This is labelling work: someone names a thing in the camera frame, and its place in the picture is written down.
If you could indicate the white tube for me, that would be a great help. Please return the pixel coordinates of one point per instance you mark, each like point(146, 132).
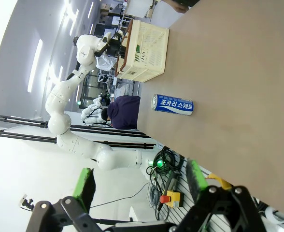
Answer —
point(277, 215)

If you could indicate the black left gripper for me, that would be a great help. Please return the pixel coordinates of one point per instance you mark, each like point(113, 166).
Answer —
point(115, 47)

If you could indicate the blue Pocari Sweat can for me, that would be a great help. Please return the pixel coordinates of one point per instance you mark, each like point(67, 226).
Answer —
point(173, 105)

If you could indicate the yellow bracket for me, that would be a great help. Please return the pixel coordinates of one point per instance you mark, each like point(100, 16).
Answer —
point(219, 180)

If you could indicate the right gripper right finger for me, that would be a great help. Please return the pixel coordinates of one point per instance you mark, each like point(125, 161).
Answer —
point(219, 207)

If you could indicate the person in purple hoodie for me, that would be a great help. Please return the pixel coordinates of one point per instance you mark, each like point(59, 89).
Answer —
point(125, 111)

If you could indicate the ceiling light strip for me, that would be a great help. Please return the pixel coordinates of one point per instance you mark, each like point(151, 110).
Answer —
point(90, 9)
point(73, 21)

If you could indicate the black tripod leg bar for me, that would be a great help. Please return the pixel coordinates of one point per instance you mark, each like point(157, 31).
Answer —
point(23, 137)
point(23, 121)

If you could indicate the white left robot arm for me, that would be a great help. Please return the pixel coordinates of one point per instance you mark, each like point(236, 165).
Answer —
point(60, 101)

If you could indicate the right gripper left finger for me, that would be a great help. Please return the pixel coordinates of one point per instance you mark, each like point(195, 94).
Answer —
point(82, 188)

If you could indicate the yellow emergency stop button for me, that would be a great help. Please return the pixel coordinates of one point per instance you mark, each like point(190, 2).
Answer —
point(172, 199)

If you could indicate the small black clamp mount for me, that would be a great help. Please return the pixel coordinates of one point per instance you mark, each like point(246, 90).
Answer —
point(26, 202)

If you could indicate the cream basket with brown rim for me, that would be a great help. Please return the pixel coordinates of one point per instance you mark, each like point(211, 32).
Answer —
point(146, 58)

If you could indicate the white humanoid robot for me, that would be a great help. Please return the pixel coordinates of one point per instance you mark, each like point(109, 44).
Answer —
point(91, 113)

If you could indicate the grey slotted mounting plate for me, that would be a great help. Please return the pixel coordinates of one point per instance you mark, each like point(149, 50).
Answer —
point(178, 213)

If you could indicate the person in white shirt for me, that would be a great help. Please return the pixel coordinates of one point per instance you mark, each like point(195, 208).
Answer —
point(104, 63)

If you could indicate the device with green light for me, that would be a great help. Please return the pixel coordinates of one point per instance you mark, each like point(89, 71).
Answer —
point(159, 163)

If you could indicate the person right hand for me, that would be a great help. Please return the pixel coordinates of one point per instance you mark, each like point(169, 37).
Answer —
point(180, 7)

